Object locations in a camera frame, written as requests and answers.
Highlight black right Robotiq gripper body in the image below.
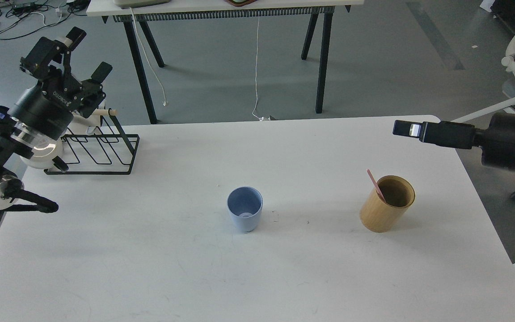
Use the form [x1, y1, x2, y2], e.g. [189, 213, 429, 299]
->
[474, 113, 515, 172]

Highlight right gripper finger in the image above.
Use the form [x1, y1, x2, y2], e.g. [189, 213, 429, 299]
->
[393, 120, 485, 149]

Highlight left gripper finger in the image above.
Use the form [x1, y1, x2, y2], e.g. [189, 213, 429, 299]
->
[80, 62, 113, 106]
[20, 27, 87, 88]

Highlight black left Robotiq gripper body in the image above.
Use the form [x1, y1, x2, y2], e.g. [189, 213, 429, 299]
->
[9, 77, 106, 140]

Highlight pink chopstick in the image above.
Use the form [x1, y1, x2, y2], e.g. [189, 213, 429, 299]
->
[366, 169, 386, 203]

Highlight blue plastic cup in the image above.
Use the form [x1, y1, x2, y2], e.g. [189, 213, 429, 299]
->
[227, 186, 263, 233]

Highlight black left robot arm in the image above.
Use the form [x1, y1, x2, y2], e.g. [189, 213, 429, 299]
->
[0, 27, 112, 223]

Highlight white mug on rack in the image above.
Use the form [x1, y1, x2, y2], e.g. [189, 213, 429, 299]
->
[68, 113, 101, 135]

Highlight white lidded bowl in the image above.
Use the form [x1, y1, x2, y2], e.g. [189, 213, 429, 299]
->
[20, 139, 64, 169]

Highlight bamboo cylinder holder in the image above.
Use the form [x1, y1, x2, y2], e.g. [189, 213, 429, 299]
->
[359, 175, 416, 233]

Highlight floor cables and adapters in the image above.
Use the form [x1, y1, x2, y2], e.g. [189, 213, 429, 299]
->
[0, 0, 92, 45]

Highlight black wire dish rack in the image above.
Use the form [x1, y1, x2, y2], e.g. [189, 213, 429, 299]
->
[44, 108, 140, 175]

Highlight white hanging cable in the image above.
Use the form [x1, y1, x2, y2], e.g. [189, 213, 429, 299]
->
[129, 7, 169, 107]
[252, 17, 265, 121]

